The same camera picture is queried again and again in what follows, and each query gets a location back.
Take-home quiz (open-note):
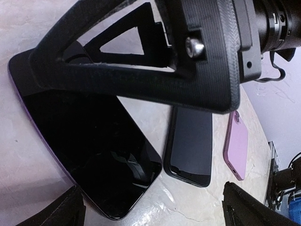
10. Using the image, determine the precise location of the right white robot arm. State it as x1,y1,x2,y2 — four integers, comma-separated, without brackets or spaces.
29,0,301,113

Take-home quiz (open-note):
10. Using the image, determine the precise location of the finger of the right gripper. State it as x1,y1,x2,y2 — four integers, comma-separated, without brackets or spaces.
30,0,240,113

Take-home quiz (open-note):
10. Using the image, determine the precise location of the purple-edged black-screen phone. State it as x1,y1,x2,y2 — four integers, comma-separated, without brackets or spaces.
8,50,162,220

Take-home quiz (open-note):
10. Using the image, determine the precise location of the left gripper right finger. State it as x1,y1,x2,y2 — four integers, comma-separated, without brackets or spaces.
222,182,298,226

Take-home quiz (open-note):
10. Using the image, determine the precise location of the pink phone face down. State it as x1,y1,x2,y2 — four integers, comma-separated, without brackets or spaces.
223,111,248,181

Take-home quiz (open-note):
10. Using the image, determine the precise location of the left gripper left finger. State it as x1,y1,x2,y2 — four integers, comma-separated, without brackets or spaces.
18,184,86,226

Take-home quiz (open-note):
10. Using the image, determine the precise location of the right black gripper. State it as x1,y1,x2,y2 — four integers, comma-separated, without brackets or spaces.
221,0,261,84

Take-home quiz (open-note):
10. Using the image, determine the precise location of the black phone face up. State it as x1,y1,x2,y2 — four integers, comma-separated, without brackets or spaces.
163,106,213,187

